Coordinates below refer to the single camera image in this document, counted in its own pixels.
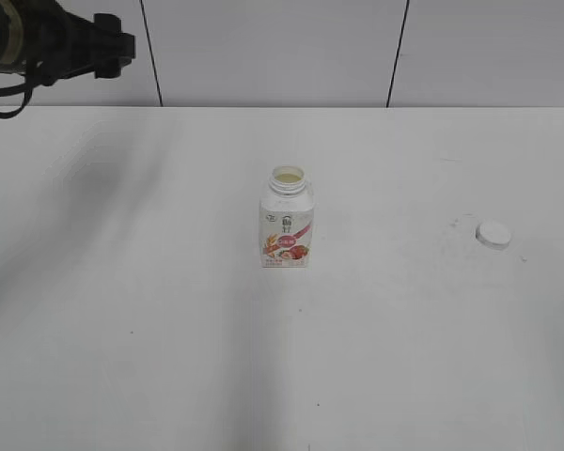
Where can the white ribbed bottle cap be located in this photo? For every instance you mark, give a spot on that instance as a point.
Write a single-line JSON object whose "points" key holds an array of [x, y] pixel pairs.
{"points": [[493, 235]]}

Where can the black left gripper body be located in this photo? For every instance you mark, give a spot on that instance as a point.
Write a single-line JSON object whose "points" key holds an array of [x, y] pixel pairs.
{"points": [[99, 47]]}

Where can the white yili changqing yogurt bottle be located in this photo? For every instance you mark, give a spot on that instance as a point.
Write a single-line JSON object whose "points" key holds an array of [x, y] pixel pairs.
{"points": [[286, 219]]}

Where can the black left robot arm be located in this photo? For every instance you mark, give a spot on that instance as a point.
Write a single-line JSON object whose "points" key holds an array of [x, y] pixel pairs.
{"points": [[61, 44]]}

